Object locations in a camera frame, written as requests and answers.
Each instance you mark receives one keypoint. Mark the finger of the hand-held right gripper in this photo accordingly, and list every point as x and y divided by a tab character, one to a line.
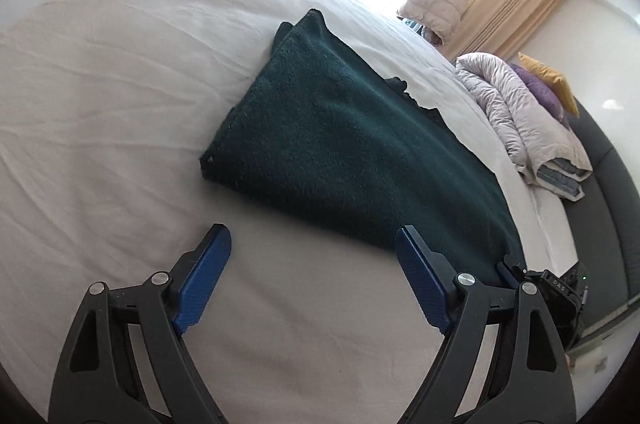
510	271

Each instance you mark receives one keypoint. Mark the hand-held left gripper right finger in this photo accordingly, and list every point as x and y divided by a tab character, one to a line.
420	284

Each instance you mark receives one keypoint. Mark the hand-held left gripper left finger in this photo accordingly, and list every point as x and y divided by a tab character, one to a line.
202	284

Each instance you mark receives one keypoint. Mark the dark green towel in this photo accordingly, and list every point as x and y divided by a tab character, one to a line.
350	153

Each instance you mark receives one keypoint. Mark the white pillowcase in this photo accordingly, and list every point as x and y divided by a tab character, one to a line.
550	224

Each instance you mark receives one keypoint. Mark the dark grey headboard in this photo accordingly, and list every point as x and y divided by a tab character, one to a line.
610	214

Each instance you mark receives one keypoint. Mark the folded grey white duvet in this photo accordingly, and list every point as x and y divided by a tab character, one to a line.
505	103

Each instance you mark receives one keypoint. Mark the purple pillow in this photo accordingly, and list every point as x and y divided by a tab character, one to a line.
540	88

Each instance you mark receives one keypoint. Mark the yellow pillow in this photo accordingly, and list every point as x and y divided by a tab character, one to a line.
555	78

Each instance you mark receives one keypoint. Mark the bed with white sheet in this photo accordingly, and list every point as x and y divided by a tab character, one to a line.
100	103

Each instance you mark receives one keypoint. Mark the beige puffer jacket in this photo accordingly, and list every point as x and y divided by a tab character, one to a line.
435	3

